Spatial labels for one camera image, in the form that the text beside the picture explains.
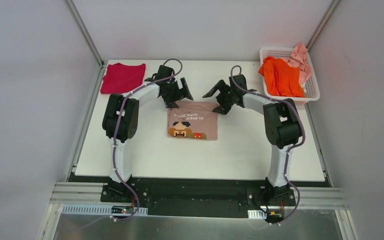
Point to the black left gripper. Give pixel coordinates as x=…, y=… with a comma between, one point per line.
x=174, y=93

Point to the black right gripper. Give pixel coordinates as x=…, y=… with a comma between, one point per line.
x=224, y=96

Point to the dusty pink graphic t-shirt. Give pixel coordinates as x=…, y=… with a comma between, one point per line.
x=193, y=120

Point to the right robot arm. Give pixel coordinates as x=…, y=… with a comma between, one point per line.
x=282, y=123

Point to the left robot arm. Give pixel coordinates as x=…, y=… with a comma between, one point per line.
x=121, y=117

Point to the orange t-shirt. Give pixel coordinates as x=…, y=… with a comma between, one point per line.
x=280, y=78

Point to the folded red t-shirt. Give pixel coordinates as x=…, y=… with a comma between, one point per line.
x=121, y=78

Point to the light pink crumpled t-shirt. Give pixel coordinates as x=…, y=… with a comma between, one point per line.
x=299, y=59

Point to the white plastic laundry basket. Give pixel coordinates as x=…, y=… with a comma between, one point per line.
x=311, y=89

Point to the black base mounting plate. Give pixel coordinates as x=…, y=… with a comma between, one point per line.
x=217, y=209

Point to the right white cable duct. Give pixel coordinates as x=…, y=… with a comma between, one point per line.
x=257, y=214

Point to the white cable duct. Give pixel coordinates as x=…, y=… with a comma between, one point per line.
x=257, y=214
x=98, y=210

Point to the aluminium frame rail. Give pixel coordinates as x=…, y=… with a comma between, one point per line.
x=102, y=193

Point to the left white cable duct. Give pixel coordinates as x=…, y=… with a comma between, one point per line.
x=98, y=210

